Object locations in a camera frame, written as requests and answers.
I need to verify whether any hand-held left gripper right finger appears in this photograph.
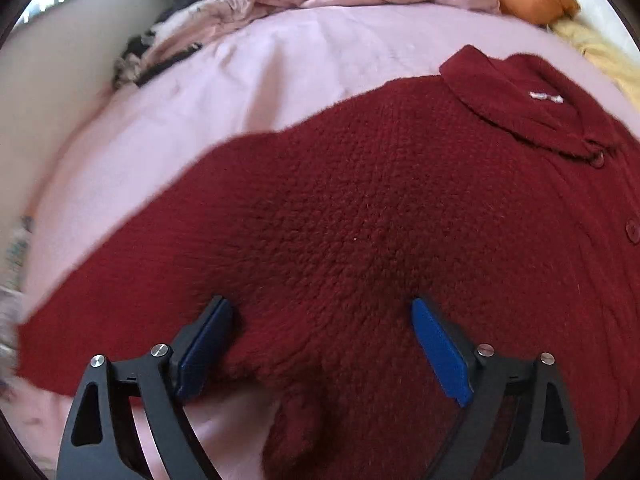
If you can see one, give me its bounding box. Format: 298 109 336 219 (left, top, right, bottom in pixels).
411 297 586 480

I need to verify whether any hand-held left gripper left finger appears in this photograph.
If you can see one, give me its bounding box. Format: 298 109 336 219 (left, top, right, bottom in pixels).
56 296 236 480

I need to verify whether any dark red knitted cardigan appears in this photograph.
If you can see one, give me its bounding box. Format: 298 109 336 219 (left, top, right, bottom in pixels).
15 45 640 480

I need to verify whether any patterned cloth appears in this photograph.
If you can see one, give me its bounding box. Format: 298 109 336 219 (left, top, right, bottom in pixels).
0 215 36 386

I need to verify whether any black and white clothing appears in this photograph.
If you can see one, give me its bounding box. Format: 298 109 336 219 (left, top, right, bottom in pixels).
112 10 203 88

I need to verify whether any pale yellow cloth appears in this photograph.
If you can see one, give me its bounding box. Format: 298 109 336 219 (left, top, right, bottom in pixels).
550 17 640 101

